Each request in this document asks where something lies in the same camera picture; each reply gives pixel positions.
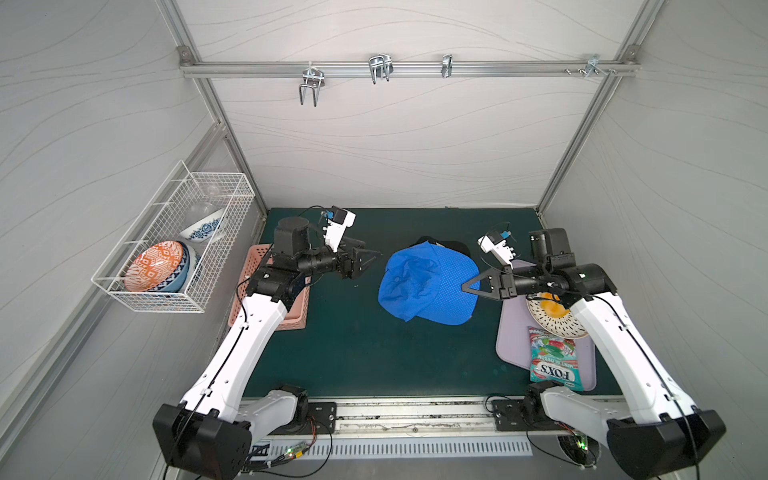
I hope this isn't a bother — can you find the blue baseball cap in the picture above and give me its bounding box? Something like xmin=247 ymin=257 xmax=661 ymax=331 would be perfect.
xmin=378 ymin=240 xmax=479 ymax=326

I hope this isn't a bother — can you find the black baseball cap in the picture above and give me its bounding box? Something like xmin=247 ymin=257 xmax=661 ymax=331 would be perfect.
xmin=414 ymin=236 xmax=471 ymax=257

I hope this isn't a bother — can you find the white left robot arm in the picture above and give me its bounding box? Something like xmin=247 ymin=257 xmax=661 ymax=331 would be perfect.
xmin=152 ymin=206 xmax=379 ymax=479

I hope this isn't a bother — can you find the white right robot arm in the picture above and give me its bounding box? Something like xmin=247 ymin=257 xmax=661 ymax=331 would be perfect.
xmin=462 ymin=228 xmax=726 ymax=479

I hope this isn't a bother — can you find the patterned plate with food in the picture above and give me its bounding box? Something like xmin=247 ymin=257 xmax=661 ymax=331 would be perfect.
xmin=526 ymin=292 xmax=588 ymax=340

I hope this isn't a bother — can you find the lilac plastic tray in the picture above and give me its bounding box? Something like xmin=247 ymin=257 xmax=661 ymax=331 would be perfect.
xmin=496 ymin=296 xmax=597 ymax=391

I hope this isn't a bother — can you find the pink perforated plastic basket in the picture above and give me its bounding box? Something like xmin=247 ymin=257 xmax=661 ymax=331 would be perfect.
xmin=226 ymin=244 xmax=310 ymax=331

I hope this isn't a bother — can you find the Fox's candy bag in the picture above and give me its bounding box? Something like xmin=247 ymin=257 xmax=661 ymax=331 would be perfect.
xmin=528 ymin=327 xmax=584 ymax=391

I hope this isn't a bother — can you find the clear glass bowl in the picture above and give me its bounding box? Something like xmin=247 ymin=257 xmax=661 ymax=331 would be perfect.
xmin=183 ymin=184 xmax=224 ymax=227

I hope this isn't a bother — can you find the blue white patterned bowl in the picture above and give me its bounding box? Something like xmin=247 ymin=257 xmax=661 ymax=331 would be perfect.
xmin=179 ymin=208 xmax=226 ymax=243

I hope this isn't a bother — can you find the metal double hook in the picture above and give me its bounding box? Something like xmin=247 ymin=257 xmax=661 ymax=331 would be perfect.
xmin=298 ymin=66 xmax=325 ymax=107
xmin=368 ymin=54 xmax=394 ymax=85

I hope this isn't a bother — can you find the metal double hook middle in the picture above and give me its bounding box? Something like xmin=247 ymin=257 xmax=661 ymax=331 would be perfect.
xmin=368 ymin=54 xmax=394 ymax=85

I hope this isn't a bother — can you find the orange patterned bowl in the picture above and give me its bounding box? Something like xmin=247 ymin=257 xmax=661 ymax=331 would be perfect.
xmin=124 ymin=241 xmax=184 ymax=292

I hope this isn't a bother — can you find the small metal hook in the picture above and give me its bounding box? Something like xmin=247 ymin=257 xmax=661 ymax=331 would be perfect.
xmin=441 ymin=54 xmax=453 ymax=79

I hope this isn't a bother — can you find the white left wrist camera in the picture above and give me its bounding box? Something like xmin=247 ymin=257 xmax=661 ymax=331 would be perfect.
xmin=322 ymin=206 xmax=356 ymax=253

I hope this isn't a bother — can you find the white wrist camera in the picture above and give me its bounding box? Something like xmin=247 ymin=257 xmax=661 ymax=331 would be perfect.
xmin=322 ymin=206 xmax=356 ymax=253
xmin=477 ymin=230 xmax=516 ymax=267

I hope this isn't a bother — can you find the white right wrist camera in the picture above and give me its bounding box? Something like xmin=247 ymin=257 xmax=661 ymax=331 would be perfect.
xmin=477 ymin=230 xmax=516 ymax=267

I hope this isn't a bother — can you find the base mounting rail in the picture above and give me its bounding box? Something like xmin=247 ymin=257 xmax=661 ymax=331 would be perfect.
xmin=309 ymin=394 xmax=567 ymax=439

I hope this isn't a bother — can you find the white wire wall basket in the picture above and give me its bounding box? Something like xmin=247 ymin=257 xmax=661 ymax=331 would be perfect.
xmin=91 ymin=161 xmax=255 ymax=313

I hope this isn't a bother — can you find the cable bundle with board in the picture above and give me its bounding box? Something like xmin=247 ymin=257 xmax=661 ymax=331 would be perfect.
xmin=232 ymin=419 xmax=332 ymax=479

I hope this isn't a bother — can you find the metal hook bracket right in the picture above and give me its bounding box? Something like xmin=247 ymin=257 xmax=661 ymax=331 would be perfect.
xmin=563 ymin=55 xmax=618 ymax=79

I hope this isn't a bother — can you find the aluminium frame post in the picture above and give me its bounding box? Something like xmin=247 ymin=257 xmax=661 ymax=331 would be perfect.
xmin=157 ymin=0 xmax=268 ymax=217

